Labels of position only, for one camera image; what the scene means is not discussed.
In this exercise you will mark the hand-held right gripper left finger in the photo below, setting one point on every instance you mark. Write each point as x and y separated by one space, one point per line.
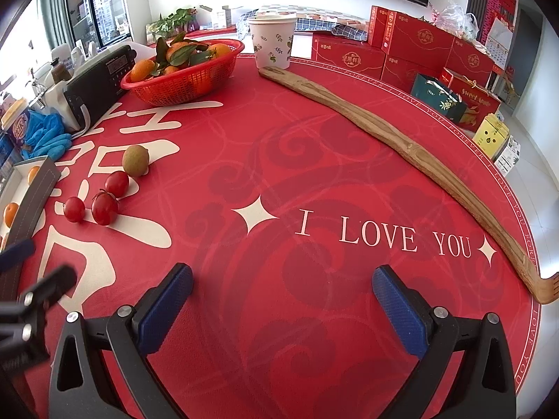
166 310

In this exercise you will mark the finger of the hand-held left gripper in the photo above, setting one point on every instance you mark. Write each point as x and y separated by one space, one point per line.
15 255
50 286

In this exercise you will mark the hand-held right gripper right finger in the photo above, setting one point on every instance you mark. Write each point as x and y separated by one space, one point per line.
398 314

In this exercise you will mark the grey gift box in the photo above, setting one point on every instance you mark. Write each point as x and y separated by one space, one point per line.
37 192

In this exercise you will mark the red cherry tomato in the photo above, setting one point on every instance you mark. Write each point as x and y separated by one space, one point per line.
104 209
74 209
116 183

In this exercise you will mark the blue rubber gloves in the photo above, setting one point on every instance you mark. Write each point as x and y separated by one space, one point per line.
46 133

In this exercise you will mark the blue snack can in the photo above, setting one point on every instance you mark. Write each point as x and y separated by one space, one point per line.
15 128

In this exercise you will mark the red printed tablecloth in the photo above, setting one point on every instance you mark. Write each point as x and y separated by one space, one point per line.
297 209

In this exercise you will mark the brown kiwi left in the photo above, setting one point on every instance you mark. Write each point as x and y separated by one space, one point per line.
136 160

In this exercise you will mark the wooden back scratcher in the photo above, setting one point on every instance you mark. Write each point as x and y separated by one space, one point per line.
415 148

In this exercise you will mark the black radio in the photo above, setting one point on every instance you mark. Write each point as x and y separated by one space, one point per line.
98 83

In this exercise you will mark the white carton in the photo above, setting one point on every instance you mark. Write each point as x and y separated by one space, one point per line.
509 157

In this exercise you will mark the yellow carton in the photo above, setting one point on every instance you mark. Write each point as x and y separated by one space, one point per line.
491 137

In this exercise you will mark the green gift bag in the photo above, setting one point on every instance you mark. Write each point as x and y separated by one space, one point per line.
436 96

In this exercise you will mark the orange tangerine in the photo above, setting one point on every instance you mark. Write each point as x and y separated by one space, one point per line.
220 50
175 52
142 70
171 70

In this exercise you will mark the red plastic basket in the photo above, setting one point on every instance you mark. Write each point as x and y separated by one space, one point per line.
183 85

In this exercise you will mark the red apple gift box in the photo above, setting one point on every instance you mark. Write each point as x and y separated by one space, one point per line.
480 98

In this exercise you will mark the green tangerine leaves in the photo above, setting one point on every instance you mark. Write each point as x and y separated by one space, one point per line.
196 56

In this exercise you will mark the large red gift box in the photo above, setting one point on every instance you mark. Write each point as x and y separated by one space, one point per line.
421 35

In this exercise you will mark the green potted plant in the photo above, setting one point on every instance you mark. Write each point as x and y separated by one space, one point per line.
174 22

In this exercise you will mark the floral paper cup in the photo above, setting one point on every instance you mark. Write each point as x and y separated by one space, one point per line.
273 43

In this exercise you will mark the grey door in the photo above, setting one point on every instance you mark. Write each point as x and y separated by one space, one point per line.
526 56

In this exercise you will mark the tall red gift box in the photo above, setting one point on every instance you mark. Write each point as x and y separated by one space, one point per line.
376 26

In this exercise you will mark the small white box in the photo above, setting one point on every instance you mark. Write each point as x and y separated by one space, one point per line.
230 17

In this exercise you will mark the clear plastic bag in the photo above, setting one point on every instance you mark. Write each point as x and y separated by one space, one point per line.
454 19

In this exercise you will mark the checked cloth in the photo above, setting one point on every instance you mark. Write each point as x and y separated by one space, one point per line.
325 22

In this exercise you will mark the wall calendar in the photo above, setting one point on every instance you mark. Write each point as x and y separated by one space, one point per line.
500 41

